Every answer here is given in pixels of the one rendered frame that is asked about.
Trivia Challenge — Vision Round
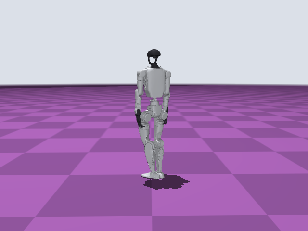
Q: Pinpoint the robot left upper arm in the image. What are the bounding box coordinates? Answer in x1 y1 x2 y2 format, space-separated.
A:
137 69 147 96

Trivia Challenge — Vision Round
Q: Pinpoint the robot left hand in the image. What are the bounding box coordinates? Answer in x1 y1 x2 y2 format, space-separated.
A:
135 109 144 127

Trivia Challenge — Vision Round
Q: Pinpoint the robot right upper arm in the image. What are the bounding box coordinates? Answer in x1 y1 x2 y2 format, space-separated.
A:
163 70 171 95

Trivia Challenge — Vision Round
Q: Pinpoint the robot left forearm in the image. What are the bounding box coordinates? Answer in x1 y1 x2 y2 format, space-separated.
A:
134 89 142 114

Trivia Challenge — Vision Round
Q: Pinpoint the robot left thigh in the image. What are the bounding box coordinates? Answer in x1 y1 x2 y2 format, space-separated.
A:
139 110 155 149

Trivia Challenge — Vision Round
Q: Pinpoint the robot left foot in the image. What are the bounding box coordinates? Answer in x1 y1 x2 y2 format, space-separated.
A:
141 172 160 179

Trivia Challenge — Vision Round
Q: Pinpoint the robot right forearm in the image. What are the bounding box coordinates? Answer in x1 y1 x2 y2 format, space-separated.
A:
162 93 170 111

